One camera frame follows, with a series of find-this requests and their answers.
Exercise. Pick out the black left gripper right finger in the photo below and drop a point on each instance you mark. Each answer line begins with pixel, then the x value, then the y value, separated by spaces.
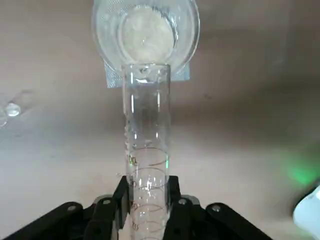
pixel 195 222

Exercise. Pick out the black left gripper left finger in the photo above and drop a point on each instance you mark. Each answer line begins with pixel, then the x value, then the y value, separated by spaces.
pixel 100 220

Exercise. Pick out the clear glass graduated cylinder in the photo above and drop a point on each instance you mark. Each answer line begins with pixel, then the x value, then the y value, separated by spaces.
pixel 146 112

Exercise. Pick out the small clear glass beaker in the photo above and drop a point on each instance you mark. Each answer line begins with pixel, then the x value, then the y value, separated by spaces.
pixel 11 110

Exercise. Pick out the large clear glass beaker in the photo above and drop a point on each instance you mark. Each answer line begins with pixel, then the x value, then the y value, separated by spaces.
pixel 110 37

